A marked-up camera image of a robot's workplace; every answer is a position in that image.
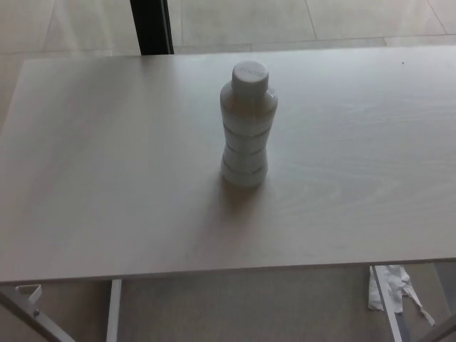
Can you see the white table leg by paper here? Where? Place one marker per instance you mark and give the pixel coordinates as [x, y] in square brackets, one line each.
[390, 313]

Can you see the black vertical door frame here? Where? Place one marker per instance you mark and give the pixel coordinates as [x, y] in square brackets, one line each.
[151, 25]

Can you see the white upright table leg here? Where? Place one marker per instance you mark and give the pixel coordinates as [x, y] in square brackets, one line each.
[113, 310]

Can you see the crumpled white paper scrap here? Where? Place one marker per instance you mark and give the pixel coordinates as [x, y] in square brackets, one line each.
[390, 288]

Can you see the white ribbed plastic bottle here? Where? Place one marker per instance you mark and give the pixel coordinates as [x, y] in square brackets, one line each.
[244, 142]

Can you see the white slanted table leg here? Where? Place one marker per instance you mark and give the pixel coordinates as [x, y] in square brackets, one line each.
[32, 320]

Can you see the white metal table bracket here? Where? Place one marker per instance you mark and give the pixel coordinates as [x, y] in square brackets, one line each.
[32, 293]

